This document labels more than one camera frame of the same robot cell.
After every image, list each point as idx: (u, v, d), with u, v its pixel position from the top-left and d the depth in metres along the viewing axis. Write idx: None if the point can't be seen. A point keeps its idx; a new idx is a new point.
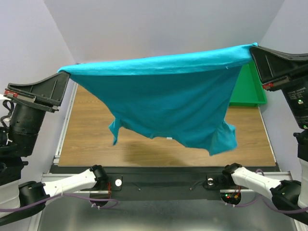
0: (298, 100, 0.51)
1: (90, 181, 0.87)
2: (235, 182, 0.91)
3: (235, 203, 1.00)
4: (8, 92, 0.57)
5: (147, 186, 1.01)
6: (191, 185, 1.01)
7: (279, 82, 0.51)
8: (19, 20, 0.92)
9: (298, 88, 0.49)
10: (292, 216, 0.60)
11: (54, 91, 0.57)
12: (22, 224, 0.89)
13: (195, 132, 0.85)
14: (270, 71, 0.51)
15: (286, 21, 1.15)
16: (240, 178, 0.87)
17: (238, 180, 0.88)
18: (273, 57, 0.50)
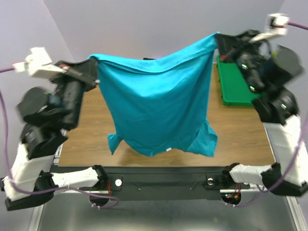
0: (243, 66, 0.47)
1: (93, 179, 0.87)
2: (233, 179, 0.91)
3: (236, 203, 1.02)
4: (61, 66, 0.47)
5: (147, 186, 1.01)
6: (191, 185, 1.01)
7: (230, 53, 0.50)
8: (19, 19, 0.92)
9: (242, 56, 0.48)
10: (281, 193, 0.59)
11: (90, 71, 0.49)
12: (21, 224, 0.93)
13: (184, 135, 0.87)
14: (224, 47, 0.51)
15: None
16: (238, 175, 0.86)
17: (236, 177, 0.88)
18: (228, 39, 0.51)
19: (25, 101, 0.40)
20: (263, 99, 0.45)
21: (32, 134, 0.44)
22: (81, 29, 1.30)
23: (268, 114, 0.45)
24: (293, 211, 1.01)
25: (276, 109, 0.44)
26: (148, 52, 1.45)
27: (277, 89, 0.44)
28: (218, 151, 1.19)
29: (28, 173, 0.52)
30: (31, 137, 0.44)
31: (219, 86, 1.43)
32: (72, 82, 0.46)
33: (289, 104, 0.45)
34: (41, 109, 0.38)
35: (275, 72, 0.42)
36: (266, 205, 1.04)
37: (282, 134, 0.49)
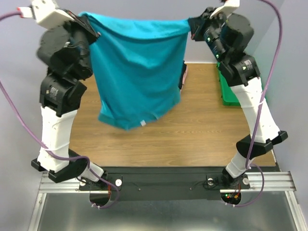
0: (208, 40, 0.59)
1: (98, 169, 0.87)
2: (231, 174, 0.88)
3: (235, 203, 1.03)
4: (69, 13, 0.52)
5: (146, 186, 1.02)
6: (191, 185, 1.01)
7: (198, 31, 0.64)
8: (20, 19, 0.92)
9: (207, 30, 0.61)
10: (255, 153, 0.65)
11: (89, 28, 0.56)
12: (22, 223, 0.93)
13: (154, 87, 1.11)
14: (197, 31, 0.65)
15: (285, 20, 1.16)
16: (233, 167, 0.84)
17: (232, 172, 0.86)
18: (197, 21, 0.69)
19: (46, 44, 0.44)
20: (225, 62, 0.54)
21: (53, 88, 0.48)
22: None
23: (231, 75, 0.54)
24: (293, 211, 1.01)
25: (236, 68, 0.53)
26: None
27: (235, 50, 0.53)
28: (218, 151, 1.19)
29: (62, 134, 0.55)
30: (54, 91, 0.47)
31: (219, 86, 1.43)
32: (76, 32, 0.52)
33: (250, 66, 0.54)
34: (66, 45, 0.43)
35: (231, 35, 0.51)
36: (266, 205, 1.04)
37: (246, 95, 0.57)
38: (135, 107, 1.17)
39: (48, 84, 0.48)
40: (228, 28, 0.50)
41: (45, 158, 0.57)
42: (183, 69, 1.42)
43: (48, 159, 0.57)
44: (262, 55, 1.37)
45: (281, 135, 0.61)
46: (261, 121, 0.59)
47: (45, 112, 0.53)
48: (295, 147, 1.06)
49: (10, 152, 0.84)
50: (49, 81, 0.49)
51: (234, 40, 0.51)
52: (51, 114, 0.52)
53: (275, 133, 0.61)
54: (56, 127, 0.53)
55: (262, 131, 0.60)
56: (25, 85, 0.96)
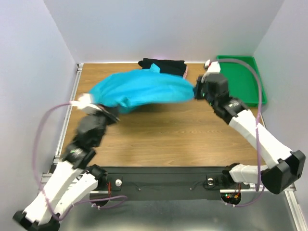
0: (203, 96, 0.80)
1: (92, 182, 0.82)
2: (233, 179, 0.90)
3: (235, 203, 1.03)
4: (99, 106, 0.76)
5: (146, 186, 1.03)
6: (191, 185, 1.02)
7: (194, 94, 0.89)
8: (19, 21, 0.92)
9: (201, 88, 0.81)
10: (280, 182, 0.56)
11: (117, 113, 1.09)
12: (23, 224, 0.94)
13: None
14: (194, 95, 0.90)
15: (283, 22, 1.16)
16: (237, 173, 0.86)
17: (236, 176, 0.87)
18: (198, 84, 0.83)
19: (84, 126, 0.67)
20: (216, 106, 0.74)
21: (78, 151, 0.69)
22: (80, 29, 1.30)
23: (223, 114, 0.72)
24: (293, 211, 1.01)
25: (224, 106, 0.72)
26: (147, 52, 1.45)
27: (220, 96, 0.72)
28: (218, 151, 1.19)
29: (61, 190, 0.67)
30: (77, 153, 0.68)
31: None
32: (101, 117, 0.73)
33: (236, 103, 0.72)
34: (93, 128, 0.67)
35: (212, 85, 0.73)
36: (266, 205, 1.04)
37: (240, 124, 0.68)
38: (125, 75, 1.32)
39: (74, 147, 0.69)
40: (210, 82, 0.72)
41: (35, 207, 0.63)
42: (183, 69, 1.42)
43: (40, 207, 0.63)
44: (263, 56, 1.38)
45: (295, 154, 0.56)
46: (265, 143, 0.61)
47: (60, 166, 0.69)
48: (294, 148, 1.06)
49: (10, 152, 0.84)
50: (75, 145, 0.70)
51: (214, 86, 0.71)
52: (68, 169, 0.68)
53: (288, 153, 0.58)
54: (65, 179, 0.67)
55: (269, 151, 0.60)
56: (25, 86, 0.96)
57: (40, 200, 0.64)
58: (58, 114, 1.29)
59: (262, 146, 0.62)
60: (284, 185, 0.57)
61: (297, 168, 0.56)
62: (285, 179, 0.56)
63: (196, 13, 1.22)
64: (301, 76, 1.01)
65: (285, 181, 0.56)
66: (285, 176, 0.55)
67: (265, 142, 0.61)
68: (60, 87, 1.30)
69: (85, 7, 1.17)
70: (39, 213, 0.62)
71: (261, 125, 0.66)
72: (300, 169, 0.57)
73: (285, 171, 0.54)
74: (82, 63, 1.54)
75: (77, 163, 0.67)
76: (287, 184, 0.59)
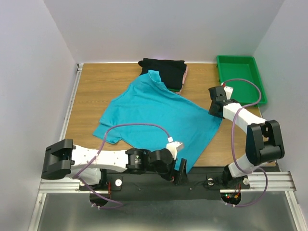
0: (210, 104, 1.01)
1: (95, 179, 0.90)
2: (231, 173, 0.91)
3: (235, 203, 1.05)
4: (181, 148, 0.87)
5: (146, 186, 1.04)
6: (191, 185, 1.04)
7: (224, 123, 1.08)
8: (19, 21, 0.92)
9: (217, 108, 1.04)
10: (259, 147, 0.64)
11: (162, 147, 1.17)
12: (23, 224, 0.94)
13: (166, 113, 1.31)
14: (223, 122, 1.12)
15: (284, 22, 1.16)
16: (234, 166, 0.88)
17: (233, 170, 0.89)
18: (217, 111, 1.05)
19: (162, 153, 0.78)
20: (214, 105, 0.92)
21: (137, 160, 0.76)
22: (80, 29, 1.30)
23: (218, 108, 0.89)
24: (293, 211, 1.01)
25: (218, 102, 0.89)
26: (147, 52, 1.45)
27: (216, 96, 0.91)
28: (218, 151, 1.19)
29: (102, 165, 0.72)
30: (135, 160, 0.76)
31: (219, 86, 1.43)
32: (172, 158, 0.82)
33: (229, 101, 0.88)
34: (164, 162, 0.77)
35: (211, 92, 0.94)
36: (266, 205, 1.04)
37: (227, 109, 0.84)
38: (136, 110, 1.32)
39: (138, 154, 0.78)
40: (210, 88, 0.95)
41: (82, 154, 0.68)
42: (183, 69, 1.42)
43: (83, 157, 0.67)
44: (262, 55, 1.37)
45: (270, 121, 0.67)
46: (243, 116, 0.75)
47: (123, 154, 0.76)
48: (294, 147, 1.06)
49: (9, 152, 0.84)
50: (138, 153, 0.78)
51: (212, 91, 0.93)
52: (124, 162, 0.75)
53: (263, 121, 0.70)
54: (116, 164, 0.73)
55: (246, 120, 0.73)
56: (25, 86, 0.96)
57: (91, 152, 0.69)
58: (58, 114, 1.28)
59: (240, 119, 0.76)
60: (261, 148, 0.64)
61: (274, 134, 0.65)
62: (259, 140, 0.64)
63: (196, 13, 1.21)
64: (302, 76, 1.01)
65: (259, 142, 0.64)
66: (259, 137, 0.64)
67: (244, 115, 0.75)
68: (60, 87, 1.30)
69: (85, 6, 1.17)
70: (82, 160, 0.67)
71: (245, 109, 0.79)
72: (278, 137, 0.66)
73: (257, 131, 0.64)
74: (82, 63, 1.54)
75: (130, 166, 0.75)
76: (268, 154, 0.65)
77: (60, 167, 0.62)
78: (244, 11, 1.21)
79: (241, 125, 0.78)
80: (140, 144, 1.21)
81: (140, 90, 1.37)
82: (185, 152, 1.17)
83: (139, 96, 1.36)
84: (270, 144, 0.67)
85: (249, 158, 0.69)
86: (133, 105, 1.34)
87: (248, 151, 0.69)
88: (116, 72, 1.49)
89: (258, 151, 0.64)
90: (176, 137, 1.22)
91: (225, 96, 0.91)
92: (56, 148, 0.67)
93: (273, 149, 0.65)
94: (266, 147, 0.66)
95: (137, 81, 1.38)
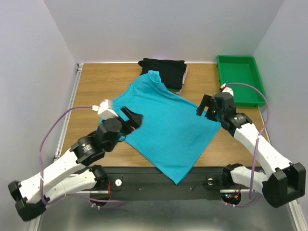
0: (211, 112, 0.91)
1: (90, 182, 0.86)
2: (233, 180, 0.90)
3: (236, 203, 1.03)
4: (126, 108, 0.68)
5: (146, 186, 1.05)
6: (191, 185, 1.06)
7: None
8: (19, 21, 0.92)
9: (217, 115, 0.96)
10: (281, 195, 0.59)
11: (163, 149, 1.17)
12: (22, 224, 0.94)
13: (165, 113, 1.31)
14: None
15: (284, 22, 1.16)
16: (238, 175, 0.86)
17: (236, 177, 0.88)
18: None
19: (106, 124, 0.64)
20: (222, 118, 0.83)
21: (87, 147, 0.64)
22: (80, 30, 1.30)
23: (227, 126, 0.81)
24: (293, 211, 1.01)
25: (229, 120, 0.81)
26: (147, 52, 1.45)
27: (226, 110, 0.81)
28: (218, 151, 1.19)
29: (57, 179, 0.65)
30: (86, 148, 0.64)
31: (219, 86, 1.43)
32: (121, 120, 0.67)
33: (240, 118, 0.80)
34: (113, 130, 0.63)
35: (219, 101, 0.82)
36: (266, 206, 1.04)
37: (243, 135, 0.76)
38: (136, 110, 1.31)
39: (84, 143, 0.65)
40: (217, 96, 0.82)
41: (29, 185, 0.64)
42: (183, 69, 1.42)
43: (32, 187, 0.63)
44: (262, 55, 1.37)
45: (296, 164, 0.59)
46: (265, 153, 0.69)
47: (69, 154, 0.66)
48: (294, 147, 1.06)
49: (10, 152, 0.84)
50: (83, 141, 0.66)
51: (221, 101, 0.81)
52: (74, 159, 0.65)
53: (288, 164, 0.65)
54: (67, 168, 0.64)
55: (268, 161, 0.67)
56: (25, 86, 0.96)
57: (36, 179, 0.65)
58: (58, 114, 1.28)
59: (261, 156, 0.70)
60: (283, 196, 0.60)
61: (298, 179, 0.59)
62: (282, 189, 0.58)
63: (196, 13, 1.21)
64: (301, 77, 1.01)
65: (282, 191, 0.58)
66: (283, 186, 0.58)
67: (265, 152, 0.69)
68: (60, 87, 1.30)
69: (84, 6, 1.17)
70: (32, 190, 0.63)
71: (264, 139, 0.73)
72: (302, 181, 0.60)
73: (282, 181, 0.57)
74: (82, 63, 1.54)
75: (83, 158, 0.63)
76: (288, 198, 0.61)
77: (19, 210, 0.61)
78: (244, 11, 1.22)
79: (260, 160, 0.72)
80: (139, 144, 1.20)
81: (140, 90, 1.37)
82: (185, 152, 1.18)
83: (139, 96, 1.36)
84: (292, 184, 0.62)
85: (266, 196, 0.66)
86: (133, 105, 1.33)
87: (265, 191, 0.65)
88: (116, 72, 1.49)
89: (280, 198, 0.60)
90: (176, 138, 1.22)
91: (234, 109, 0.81)
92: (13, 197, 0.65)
93: (294, 192, 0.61)
94: (288, 191, 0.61)
95: (137, 81, 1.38)
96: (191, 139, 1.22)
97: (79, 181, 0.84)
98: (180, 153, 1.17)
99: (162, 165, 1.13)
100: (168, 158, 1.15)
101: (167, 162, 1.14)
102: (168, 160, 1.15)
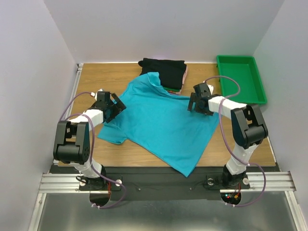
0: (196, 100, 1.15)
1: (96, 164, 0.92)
2: (229, 171, 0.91)
3: (236, 203, 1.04)
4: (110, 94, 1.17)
5: (146, 186, 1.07)
6: (191, 185, 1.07)
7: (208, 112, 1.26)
8: (19, 21, 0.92)
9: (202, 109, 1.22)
10: (244, 126, 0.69)
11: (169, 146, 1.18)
12: (23, 224, 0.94)
13: (168, 109, 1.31)
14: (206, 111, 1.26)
15: (284, 22, 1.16)
16: (231, 162, 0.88)
17: (230, 165, 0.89)
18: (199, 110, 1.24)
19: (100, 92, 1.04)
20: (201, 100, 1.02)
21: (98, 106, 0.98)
22: (81, 30, 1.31)
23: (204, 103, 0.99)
24: (293, 211, 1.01)
25: (204, 98, 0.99)
26: (147, 52, 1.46)
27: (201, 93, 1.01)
28: (218, 151, 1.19)
29: (93, 120, 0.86)
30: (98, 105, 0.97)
31: (219, 86, 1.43)
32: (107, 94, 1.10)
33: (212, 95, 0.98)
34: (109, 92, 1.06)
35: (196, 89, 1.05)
36: (266, 206, 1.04)
37: (213, 101, 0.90)
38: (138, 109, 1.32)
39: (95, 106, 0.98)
40: (194, 86, 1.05)
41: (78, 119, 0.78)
42: (183, 69, 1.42)
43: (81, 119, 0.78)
44: (262, 55, 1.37)
45: (250, 105, 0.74)
46: (226, 105, 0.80)
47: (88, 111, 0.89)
48: (294, 147, 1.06)
49: (10, 152, 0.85)
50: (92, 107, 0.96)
51: (197, 88, 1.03)
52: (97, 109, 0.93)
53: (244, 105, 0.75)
54: (97, 113, 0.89)
55: (228, 106, 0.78)
56: (26, 86, 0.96)
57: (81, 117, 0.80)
58: (58, 114, 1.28)
59: (224, 107, 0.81)
60: (245, 129, 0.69)
61: (255, 115, 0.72)
62: (242, 121, 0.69)
63: (196, 13, 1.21)
64: (301, 77, 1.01)
65: (242, 122, 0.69)
66: (242, 118, 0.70)
67: (227, 103, 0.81)
68: (60, 87, 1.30)
69: (84, 6, 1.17)
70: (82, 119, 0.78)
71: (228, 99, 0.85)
72: (259, 117, 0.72)
73: (239, 113, 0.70)
74: (82, 63, 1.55)
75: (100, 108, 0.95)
76: (253, 133, 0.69)
77: (84, 126, 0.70)
78: (244, 11, 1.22)
79: (225, 114, 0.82)
80: (145, 142, 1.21)
81: (140, 89, 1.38)
82: (192, 146, 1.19)
83: (139, 95, 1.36)
84: (254, 125, 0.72)
85: (239, 143, 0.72)
86: (134, 104, 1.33)
87: (237, 138, 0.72)
88: (116, 72, 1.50)
89: (243, 131, 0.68)
90: (181, 133, 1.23)
91: (209, 93, 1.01)
92: (60, 137, 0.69)
93: (257, 129, 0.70)
94: (251, 128, 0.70)
95: (135, 81, 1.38)
96: (197, 132, 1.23)
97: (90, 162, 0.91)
98: (187, 147, 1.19)
99: (170, 160, 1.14)
100: (175, 153, 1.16)
101: (176, 157, 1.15)
102: (177, 155, 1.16)
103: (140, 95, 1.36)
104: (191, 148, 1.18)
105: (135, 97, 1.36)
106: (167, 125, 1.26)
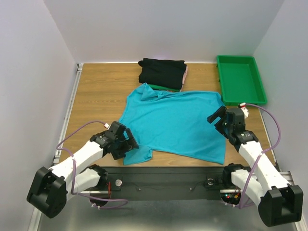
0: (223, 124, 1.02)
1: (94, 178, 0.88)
2: (232, 180, 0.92)
3: (236, 203, 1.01)
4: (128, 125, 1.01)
5: (146, 186, 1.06)
6: (191, 185, 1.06)
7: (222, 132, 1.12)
8: (19, 21, 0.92)
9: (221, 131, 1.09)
10: (275, 214, 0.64)
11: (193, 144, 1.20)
12: (22, 224, 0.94)
13: (177, 110, 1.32)
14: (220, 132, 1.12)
15: (284, 22, 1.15)
16: (238, 179, 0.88)
17: (236, 180, 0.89)
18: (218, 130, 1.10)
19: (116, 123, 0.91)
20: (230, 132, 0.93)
21: (104, 139, 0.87)
22: (81, 30, 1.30)
23: (233, 141, 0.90)
24: None
25: (236, 135, 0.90)
26: (147, 52, 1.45)
27: (236, 125, 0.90)
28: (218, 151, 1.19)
29: (84, 163, 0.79)
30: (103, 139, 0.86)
31: (219, 86, 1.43)
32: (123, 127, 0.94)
33: (247, 135, 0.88)
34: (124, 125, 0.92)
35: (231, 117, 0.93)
36: None
37: (247, 151, 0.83)
38: (149, 121, 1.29)
39: (100, 137, 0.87)
40: (231, 112, 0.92)
41: (62, 167, 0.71)
42: (183, 69, 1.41)
43: (65, 169, 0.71)
44: (262, 55, 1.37)
45: (293, 187, 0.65)
46: (264, 171, 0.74)
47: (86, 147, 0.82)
48: (294, 147, 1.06)
49: (9, 152, 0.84)
50: (97, 138, 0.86)
51: (233, 117, 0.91)
52: (97, 146, 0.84)
53: (285, 185, 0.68)
54: (94, 152, 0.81)
55: (266, 178, 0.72)
56: (26, 86, 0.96)
57: (67, 162, 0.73)
58: (58, 114, 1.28)
59: (261, 173, 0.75)
60: (277, 215, 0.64)
61: (294, 201, 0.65)
62: (276, 208, 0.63)
63: (196, 12, 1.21)
64: (301, 76, 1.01)
65: (278, 210, 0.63)
66: (278, 205, 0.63)
67: (264, 169, 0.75)
68: (60, 87, 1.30)
69: (85, 6, 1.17)
70: (67, 171, 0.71)
71: (267, 160, 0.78)
72: (298, 204, 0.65)
73: (277, 199, 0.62)
74: (82, 63, 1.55)
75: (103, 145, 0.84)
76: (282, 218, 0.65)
77: (58, 186, 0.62)
78: (244, 11, 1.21)
79: (259, 176, 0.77)
80: (172, 147, 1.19)
81: (144, 101, 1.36)
82: (214, 135, 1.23)
83: (144, 107, 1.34)
84: (287, 208, 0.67)
85: (260, 212, 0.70)
86: (142, 117, 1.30)
87: (262, 209, 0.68)
88: (116, 72, 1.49)
89: (274, 217, 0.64)
90: (199, 126, 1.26)
91: (243, 127, 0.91)
92: (35, 187, 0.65)
93: (288, 214, 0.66)
94: (283, 212, 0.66)
95: (134, 93, 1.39)
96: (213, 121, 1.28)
97: (86, 176, 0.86)
98: (211, 137, 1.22)
99: (201, 154, 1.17)
100: (202, 146, 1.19)
101: (205, 149, 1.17)
102: (206, 148, 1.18)
103: (145, 107, 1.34)
104: (214, 137, 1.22)
105: (140, 110, 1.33)
106: (185, 124, 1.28)
